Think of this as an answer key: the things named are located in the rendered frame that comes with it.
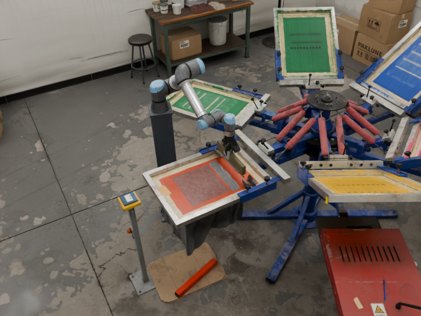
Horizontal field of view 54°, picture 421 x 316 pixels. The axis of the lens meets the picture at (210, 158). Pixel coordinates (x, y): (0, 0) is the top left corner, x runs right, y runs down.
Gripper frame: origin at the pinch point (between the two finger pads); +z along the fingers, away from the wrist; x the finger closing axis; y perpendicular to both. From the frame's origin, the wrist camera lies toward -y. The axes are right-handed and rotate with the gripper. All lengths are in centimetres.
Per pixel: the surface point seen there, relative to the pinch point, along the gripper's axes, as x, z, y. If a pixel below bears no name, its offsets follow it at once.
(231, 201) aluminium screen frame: 17.4, 10.1, -29.3
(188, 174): 28.5, 13.7, 13.9
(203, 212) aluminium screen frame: 38.8, 10.1, -28.8
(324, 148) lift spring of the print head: -61, -4, -30
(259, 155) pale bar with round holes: -23.0, 5.0, -3.5
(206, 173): 16.3, 13.7, 8.2
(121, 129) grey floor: 18, 110, 233
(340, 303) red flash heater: 14, -2, -128
